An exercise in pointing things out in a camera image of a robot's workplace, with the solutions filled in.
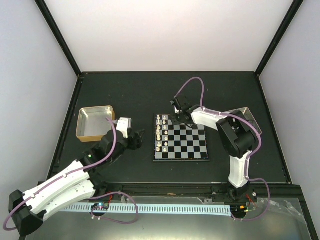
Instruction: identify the pink metal tray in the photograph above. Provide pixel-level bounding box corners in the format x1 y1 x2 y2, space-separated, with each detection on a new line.
238 107 262 136

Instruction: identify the gold metal tray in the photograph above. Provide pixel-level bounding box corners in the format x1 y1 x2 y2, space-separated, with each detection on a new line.
75 105 115 143

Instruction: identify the light blue cable duct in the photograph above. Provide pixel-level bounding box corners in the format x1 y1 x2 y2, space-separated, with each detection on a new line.
61 202 231 217

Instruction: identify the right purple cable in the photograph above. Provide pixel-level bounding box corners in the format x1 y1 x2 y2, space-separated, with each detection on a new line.
174 76 272 222

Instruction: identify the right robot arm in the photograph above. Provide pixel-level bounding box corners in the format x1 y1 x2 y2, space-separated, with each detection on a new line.
170 105 262 202

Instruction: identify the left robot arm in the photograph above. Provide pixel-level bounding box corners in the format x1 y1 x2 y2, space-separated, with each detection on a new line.
8 128 145 237

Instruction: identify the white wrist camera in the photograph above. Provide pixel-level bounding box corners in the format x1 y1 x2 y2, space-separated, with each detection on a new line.
116 117 132 139
170 94 192 114

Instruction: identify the black and white chessboard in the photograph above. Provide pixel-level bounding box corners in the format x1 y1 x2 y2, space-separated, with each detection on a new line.
153 114 209 162

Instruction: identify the black aluminium frame rail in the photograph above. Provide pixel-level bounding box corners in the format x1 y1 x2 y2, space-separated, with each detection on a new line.
94 182 305 203

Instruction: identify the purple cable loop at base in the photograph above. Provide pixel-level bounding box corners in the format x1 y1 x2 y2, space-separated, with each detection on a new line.
89 191 140 225

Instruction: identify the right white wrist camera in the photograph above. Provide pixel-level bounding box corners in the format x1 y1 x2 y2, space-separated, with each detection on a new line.
170 94 192 114

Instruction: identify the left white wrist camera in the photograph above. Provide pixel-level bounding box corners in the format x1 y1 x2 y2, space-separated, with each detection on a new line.
116 117 132 139

